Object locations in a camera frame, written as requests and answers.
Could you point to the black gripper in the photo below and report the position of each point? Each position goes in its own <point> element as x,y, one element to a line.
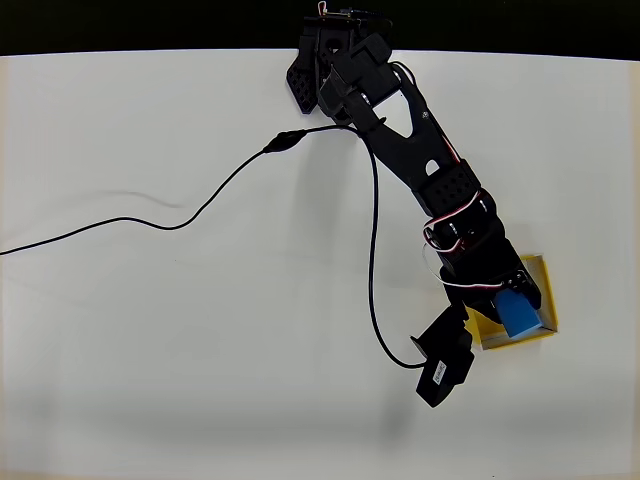
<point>481,295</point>

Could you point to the blue cube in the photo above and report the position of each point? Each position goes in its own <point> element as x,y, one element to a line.
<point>520,320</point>

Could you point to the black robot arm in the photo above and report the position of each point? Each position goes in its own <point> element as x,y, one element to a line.
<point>400,145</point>

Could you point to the yellow cardboard box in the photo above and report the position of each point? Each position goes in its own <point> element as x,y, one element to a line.
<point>548,290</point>

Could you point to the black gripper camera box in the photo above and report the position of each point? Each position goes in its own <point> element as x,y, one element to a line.
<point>445,375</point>

